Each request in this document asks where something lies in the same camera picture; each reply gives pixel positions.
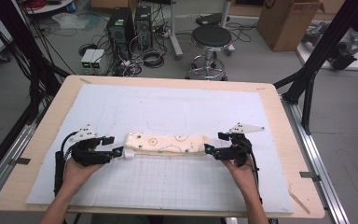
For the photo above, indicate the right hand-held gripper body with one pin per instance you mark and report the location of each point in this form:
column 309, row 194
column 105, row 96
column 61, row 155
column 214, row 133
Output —
column 234, row 152

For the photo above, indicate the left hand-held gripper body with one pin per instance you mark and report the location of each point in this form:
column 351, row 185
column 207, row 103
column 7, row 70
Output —
column 88, row 155

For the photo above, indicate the cream printed cloth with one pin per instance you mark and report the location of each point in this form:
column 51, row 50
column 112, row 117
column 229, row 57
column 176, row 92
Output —
column 164, row 144

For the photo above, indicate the person's left hand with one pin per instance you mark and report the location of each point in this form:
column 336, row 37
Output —
column 77, row 177

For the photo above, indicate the person's right hand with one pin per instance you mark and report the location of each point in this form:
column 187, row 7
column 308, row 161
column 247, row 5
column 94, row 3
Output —
column 242, row 177

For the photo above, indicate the white grid mat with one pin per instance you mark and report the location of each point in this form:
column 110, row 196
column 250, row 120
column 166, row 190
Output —
column 199, row 102

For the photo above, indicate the brown tape strip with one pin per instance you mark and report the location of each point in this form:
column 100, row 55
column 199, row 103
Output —
column 85, row 81

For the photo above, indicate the person's dark clothing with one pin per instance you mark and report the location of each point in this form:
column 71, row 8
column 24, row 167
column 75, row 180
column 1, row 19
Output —
column 158, row 220

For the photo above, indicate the white power supply unit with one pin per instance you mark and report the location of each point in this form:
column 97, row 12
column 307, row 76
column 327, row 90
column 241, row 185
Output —
column 87, row 57
column 98, row 59

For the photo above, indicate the black round stool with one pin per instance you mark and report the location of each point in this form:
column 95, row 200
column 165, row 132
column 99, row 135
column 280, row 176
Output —
column 211, row 35

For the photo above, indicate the black computer tower green label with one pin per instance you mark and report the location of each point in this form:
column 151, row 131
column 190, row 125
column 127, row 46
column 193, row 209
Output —
column 119, row 31

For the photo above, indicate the white metal desk leg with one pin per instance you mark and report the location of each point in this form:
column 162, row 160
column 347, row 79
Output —
column 174, row 31
column 227, row 9

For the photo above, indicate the black flat stand base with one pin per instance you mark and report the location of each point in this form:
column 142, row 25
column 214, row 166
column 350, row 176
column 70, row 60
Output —
column 208, row 19

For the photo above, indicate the clear plastic bag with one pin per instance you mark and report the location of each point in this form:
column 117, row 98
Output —
column 70, row 20

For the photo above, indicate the large cardboard box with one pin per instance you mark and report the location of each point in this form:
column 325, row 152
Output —
column 286, row 25

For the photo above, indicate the small cardboard box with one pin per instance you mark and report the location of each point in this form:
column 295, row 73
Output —
column 112, row 3

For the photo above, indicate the grey black machine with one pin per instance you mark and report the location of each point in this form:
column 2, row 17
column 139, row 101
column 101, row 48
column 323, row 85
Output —
column 341, row 56

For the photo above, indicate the round white table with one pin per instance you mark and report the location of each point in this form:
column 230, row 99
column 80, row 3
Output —
column 56, row 5

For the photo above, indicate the aluminium rail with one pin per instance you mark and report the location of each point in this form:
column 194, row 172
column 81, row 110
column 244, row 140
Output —
column 317, row 161
column 9, row 158

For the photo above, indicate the black frame post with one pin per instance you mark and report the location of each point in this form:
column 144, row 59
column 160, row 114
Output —
column 323, row 46

